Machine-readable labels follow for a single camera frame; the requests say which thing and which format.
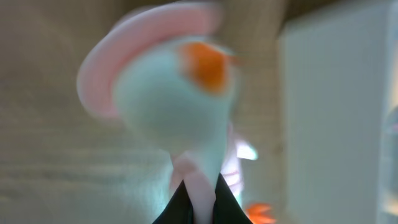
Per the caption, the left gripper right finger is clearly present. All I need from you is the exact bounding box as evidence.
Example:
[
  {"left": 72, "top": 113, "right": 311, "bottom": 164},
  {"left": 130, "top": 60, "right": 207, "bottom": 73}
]
[{"left": 213, "top": 174, "right": 252, "bottom": 224}]

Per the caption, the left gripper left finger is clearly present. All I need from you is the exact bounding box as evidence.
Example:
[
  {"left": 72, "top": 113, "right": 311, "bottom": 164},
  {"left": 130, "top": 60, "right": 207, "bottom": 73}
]
[{"left": 152, "top": 181, "right": 193, "bottom": 224}]

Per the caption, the white duck toy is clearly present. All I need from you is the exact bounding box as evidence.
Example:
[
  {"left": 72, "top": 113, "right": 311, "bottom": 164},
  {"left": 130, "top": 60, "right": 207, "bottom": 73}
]
[{"left": 76, "top": 1, "right": 275, "bottom": 223}]

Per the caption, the white cardboard box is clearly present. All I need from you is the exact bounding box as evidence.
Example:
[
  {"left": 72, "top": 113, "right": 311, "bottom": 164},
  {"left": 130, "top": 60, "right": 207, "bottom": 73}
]
[{"left": 279, "top": 1, "right": 397, "bottom": 224}]

